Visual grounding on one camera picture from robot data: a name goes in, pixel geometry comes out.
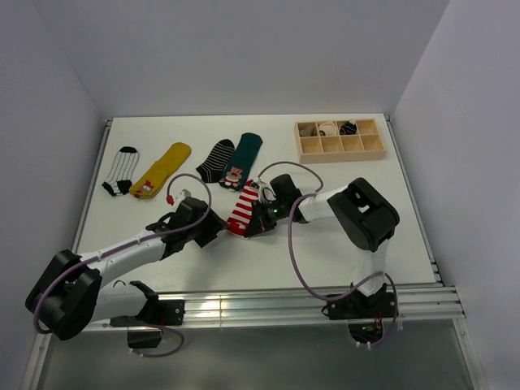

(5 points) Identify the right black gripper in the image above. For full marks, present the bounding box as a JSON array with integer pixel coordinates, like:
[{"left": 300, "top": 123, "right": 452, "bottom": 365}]
[{"left": 245, "top": 198, "right": 288, "bottom": 237}]

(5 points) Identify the red white santa sock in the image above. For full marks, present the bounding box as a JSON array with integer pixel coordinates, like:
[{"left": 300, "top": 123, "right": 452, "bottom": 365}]
[{"left": 227, "top": 180, "right": 259, "bottom": 237}]

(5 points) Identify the dark green reindeer sock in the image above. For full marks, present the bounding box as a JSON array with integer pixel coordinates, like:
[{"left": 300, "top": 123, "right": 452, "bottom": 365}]
[{"left": 219, "top": 132, "right": 262, "bottom": 191}]

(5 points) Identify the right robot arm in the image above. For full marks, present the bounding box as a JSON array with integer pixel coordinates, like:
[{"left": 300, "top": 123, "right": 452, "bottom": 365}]
[{"left": 245, "top": 174, "right": 400, "bottom": 317}]

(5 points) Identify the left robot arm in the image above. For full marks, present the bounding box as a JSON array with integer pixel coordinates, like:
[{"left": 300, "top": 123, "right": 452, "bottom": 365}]
[{"left": 25, "top": 197, "right": 228, "bottom": 340}]

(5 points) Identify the black white striped ankle sock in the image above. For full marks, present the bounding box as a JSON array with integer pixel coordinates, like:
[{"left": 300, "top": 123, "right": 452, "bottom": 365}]
[{"left": 196, "top": 139, "right": 235, "bottom": 184}]

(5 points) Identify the mustard yellow sock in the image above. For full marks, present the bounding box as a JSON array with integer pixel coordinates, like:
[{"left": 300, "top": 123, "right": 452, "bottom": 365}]
[{"left": 129, "top": 142, "right": 191, "bottom": 199}]

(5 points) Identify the beige rolled sock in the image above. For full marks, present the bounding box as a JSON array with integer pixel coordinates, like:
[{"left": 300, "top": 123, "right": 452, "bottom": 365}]
[{"left": 298, "top": 123, "right": 317, "bottom": 137}]

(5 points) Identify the wooden compartment box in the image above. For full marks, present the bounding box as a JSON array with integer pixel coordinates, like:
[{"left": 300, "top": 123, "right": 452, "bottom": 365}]
[{"left": 294, "top": 118, "right": 386, "bottom": 164}]

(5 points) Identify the cream rolled sock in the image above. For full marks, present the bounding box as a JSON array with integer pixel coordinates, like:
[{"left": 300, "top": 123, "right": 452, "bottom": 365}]
[{"left": 318, "top": 121, "right": 338, "bottom": 137}]

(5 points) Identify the black rolled sock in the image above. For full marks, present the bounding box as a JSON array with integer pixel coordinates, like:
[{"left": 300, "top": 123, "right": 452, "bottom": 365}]
[{"left": 338, "top": 119, "right": 358, "bottom": 136}]

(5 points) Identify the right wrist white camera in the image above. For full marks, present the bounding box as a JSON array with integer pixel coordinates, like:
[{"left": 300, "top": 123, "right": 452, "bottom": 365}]
[{"left": 251, "top": 178, "right": 275, "bottom": 203}]

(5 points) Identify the wrist white camera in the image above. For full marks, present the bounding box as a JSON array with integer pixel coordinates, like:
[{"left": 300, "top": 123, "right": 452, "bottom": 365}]
[
  {"left": 166, "top": 189, "right": 192, "bottom": 207},
  {"left": 251, "top": 178, "right": 275, "bottom": 203}
]

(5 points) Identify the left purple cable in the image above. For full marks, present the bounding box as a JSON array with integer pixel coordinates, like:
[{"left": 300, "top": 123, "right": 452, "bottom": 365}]
[{"left": 32, "top": 173, "right": 212, "bottom": 358}]

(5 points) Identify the purple cable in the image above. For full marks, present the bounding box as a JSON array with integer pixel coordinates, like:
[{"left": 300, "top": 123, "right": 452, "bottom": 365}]
[
  {"left": 255, "top": 161, "right": 401, "bottom": 350},
  {"left": 32, "top": 173, "right": 212, "bottom": 358}
]

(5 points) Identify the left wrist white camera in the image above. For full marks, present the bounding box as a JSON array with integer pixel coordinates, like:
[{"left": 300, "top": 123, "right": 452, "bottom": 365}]
[{"left": 166, "top": 189, "right": 192, "bottom": 207}]

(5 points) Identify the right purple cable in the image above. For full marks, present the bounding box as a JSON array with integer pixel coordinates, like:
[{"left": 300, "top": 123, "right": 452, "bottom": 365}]
[{"left": 255, "top": 161, "right": 401, "bottom": 350}]

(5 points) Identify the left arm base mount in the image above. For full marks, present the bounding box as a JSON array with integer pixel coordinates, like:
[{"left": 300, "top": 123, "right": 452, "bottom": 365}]
[{"left": 110, "top": 299, "right": 185, "bottom": 358}]

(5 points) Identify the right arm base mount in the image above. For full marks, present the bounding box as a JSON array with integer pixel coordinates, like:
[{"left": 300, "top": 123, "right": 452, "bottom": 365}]
[{"left": 321, "top": 285, "right": 399, "bottom": 346}]

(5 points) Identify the aluminium front rail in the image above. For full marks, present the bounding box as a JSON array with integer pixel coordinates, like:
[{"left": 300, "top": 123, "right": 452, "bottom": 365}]
[{"left": 80, "top": 284, "right": 465, "bottom": 329}]

